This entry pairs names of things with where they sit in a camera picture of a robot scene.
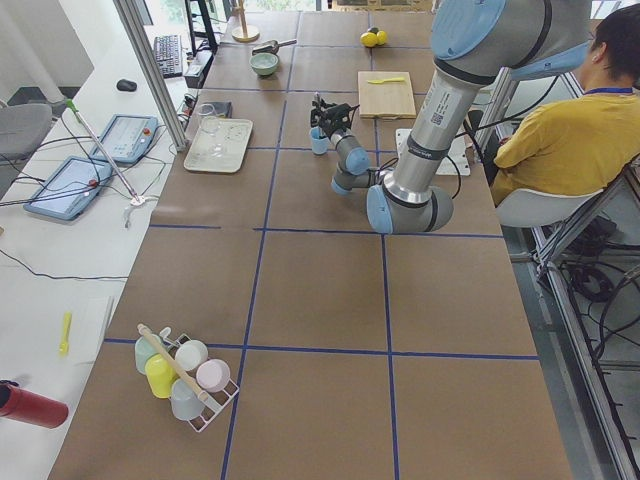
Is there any clear wine glass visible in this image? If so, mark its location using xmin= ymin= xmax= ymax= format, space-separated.
xmin=198 ymin=103 xmax=224 ymax=158

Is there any wooden mug tree stand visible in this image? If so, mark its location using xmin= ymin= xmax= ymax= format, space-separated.
xmin=231 ymin=0 xmax=260 ymax=43

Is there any teach pendant tablet far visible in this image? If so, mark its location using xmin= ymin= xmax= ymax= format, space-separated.
xmin=99 ymin=114 xmax=159 ymax=165

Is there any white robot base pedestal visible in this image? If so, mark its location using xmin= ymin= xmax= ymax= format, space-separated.
xmin=395 ymin=128 xmax=471 ymax=176

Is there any pale grey plastic cup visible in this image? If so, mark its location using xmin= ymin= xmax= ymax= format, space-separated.
xmin=170 ymin=379 xmax=204 ymax=421

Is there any yellow plastic knife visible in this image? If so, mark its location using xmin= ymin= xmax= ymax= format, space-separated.
xmin=366 ymin=77 xmax=406 ymax=85

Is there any white chair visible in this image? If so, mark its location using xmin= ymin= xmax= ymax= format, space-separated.
xmin=496 ymin=189 xmax=602 ymax=228

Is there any green bowl with ice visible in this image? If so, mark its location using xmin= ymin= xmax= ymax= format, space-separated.
xmin=249 ymin=53 xmax=280 ymax=77

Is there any white wire cup rack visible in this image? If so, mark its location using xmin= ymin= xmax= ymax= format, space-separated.
xmin=160 ymin=327 xmax=239 ymax=432

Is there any mint green plastic cup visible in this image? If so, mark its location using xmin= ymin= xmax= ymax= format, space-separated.
xmin=134 ymin=336 xmax=158 ymax=375

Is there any light blue plastic cup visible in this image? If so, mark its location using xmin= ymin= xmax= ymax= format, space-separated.
xmin=309 ymin=126 xmax=330 ymax=155

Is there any black computer mouse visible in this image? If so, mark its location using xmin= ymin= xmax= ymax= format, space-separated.
xmin=116 ymin=79 xmax=138 ymax=93

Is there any wooden rack handle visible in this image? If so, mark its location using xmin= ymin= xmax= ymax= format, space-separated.
xmin=137 ymin=323 xmax=208 ymax=403

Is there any cream plastic tray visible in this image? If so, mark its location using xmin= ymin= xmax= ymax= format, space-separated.
xmin=183 ymin=119 xmax=253 ymax=174

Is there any whole yellow lemon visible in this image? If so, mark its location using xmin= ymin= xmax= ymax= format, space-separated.
xmin=371 ymin=31 xmax=387 ymax=47
xmin=360 ymin=31 xmax=378 ymax=48

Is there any dark grey folded cloth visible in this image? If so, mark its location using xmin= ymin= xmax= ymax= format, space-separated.
xmin=207 ymin=101 xmax=233 ymax=118

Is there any yellow plastic spoon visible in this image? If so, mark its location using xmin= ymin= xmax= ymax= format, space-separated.
xmin=58 ymin=312 xmax=72 ymax=356

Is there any pink plastic cup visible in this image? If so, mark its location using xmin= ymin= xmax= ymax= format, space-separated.
xmin=196 ymin=359 xmax=231 ymax=392

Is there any white plastic cup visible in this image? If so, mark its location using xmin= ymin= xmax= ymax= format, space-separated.
xmin=175 ymin=340 xmax=208 ymax=372

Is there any black keyboard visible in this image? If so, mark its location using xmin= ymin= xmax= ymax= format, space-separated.
xmin=153 ymin=35 xmax=183 ymax=78

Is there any teach pendant tablet near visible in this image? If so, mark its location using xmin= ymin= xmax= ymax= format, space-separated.
xmin=23 ymin=156 xmax=113 ymax=221

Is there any aluminium frame post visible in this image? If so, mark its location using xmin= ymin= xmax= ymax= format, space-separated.
xmin=113 ymin=0 xmax=187 ymax=152

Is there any bamboo cutting board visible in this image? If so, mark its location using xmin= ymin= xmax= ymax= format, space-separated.
xmin=357 ymin=71 xmax=416 ymax=119

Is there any yellow-green plastic cup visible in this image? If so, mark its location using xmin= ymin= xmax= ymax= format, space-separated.
xmin=144 ymin=354 xmax=177 ymax=399

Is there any person in yellow shirt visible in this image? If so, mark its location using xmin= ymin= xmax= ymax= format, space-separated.
xmin=490 ymin=5 xmax=639 ymax=204

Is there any metal ice scoop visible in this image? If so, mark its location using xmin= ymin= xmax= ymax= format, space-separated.
xmin=252 ymin=39 xmax=297 ymax=55

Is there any red water bottle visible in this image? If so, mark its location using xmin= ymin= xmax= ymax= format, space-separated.
xmin=1 ymin=381 xmax=69 ymax=429

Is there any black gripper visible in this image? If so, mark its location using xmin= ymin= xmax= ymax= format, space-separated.
xmin=310 ymin=99 xmax=353 ymax=139

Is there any teach pendant tablet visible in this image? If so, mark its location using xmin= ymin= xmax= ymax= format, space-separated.
xmin=99 ymin=114 xmax=159 ymax=165
xmin=23 ymin=156 xmax=113 ymax=221

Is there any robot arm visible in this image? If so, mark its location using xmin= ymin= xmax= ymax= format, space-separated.
xmin=310 ymin=0 xmax=591 ymax=234

